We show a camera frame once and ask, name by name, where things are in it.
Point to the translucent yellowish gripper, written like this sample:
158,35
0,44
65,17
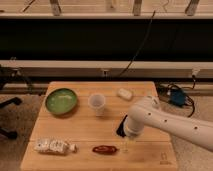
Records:
127,143

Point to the dark red pepper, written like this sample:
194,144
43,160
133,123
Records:
105,149

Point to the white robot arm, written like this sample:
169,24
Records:
147,111

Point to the green ceramic bowl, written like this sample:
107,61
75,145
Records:
61,101

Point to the black rectangular phone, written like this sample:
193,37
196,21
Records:
120,129

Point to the white soap bar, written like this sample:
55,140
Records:
125,94

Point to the blue power box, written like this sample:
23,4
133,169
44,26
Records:
177,97

